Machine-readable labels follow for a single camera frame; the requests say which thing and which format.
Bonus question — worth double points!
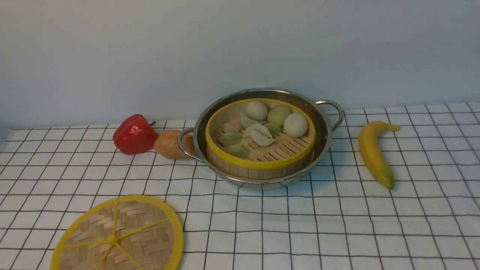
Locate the white steamed bun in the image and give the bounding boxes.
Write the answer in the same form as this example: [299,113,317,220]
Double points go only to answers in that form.
[245,100,269,122]
[283,113,308,138]

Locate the pink dumpling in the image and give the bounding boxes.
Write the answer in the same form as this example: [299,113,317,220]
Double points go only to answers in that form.
[221,117,243,133]

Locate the red bell pepper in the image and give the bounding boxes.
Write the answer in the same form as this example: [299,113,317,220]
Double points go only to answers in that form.
[112,114,158,155]

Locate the woven bamboo steamer lid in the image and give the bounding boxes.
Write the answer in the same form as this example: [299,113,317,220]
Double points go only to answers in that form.
[49,195,185,270]

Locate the stainless steel two-handled pot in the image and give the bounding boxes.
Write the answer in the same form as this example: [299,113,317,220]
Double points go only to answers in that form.
[177,88,344,190]

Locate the brown potato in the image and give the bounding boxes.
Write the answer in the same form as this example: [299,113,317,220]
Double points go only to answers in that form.
[154,129,197,159]

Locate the white dumpling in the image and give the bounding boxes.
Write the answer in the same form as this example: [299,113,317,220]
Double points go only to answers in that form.
[242,123,276,147]

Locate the green dumpling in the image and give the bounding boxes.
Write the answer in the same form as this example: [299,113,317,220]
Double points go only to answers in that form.
[217,133,242,146]

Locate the green steamed bun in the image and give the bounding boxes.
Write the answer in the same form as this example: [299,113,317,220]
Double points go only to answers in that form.
[266,104,292,127]

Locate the yellow banana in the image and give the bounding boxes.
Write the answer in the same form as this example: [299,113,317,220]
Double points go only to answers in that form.
[358,121,401,190]

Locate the white checkered tablecloth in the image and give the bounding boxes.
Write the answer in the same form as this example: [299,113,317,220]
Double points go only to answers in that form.
[0,102,480,270]

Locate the bamboo steamer basket yellow rim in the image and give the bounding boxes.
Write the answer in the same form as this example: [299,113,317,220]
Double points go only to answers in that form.
[205,99,317,180]

